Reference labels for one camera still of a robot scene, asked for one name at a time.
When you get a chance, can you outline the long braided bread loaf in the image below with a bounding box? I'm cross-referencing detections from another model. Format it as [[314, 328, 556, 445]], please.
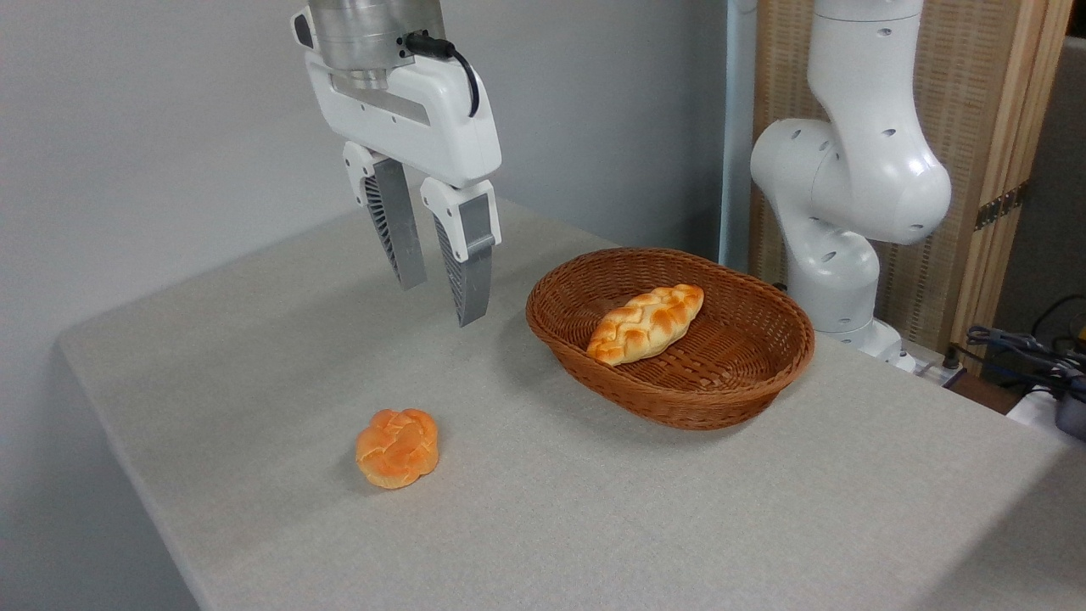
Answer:
[[585, 283, 706, 367]]

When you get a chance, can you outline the grey blue cable bundle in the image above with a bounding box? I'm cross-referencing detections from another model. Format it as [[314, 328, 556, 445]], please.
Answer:
[[966, 325, 1086, 398]]

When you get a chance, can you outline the dark grey device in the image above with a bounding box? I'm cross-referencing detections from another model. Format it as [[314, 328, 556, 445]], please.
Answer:
[[1055, 379, 1086, 442]]

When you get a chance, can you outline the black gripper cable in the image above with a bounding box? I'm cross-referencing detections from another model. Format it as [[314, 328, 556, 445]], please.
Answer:
[[405, 31, 481, 118]]

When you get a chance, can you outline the white vertical pole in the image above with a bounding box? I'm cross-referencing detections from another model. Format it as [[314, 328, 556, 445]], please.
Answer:
[[719, 0, 759, 273]]

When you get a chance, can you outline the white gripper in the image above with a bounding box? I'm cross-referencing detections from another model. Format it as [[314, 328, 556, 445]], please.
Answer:
[[305, 51, 503, 328]]

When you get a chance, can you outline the round orange bread bun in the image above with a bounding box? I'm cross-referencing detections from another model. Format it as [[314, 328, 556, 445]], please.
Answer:
[[355, 408, 440, 490]]

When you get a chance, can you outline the wooden folding screen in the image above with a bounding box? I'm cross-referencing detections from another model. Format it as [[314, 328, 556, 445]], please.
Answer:
[[751, 0, 1075, 374]]

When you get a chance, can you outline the brown oval wicker basket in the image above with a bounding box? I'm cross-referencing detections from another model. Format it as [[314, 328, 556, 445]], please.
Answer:
[[525, 247, 816, 431]]

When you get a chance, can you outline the metal screen hinge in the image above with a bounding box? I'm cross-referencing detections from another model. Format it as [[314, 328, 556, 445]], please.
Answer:
[[974, 182, 1030, 232]]

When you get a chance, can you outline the thin black cable loop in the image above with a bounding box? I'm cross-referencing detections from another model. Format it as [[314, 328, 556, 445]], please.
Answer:
[[1030, 294, 1086, 342]]

